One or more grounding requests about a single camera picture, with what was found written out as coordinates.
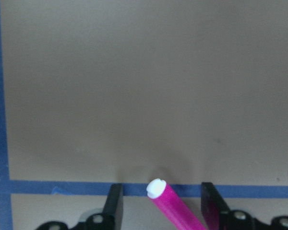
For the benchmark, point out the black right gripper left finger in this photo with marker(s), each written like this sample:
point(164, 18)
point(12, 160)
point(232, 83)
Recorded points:
point(113, 208)

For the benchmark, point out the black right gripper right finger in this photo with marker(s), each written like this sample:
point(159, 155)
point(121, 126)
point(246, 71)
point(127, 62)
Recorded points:
point(213, 207)

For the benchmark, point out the pink marker pen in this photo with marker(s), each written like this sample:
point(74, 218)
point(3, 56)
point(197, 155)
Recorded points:
point(172, 206)

